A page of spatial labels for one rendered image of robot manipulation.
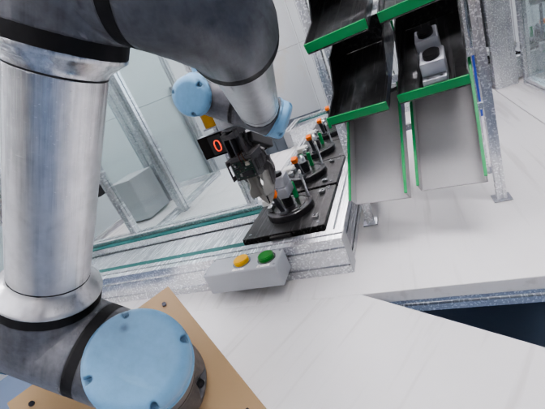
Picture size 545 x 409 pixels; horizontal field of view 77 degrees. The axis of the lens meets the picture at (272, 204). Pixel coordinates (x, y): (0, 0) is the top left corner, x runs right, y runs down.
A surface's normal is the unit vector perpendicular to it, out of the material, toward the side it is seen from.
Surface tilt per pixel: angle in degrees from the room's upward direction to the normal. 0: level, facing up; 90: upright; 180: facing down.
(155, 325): 51
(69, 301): 80
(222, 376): 45
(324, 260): 90
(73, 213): 121
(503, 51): 90
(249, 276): 90
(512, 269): 0
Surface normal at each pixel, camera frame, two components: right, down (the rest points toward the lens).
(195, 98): -0.19, 0.44
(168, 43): -0.01, 0.96
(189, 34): 0.25, 0.87
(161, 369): 0.28, -0.51
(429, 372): -0.37, -0.86
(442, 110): -0.56, -0.25
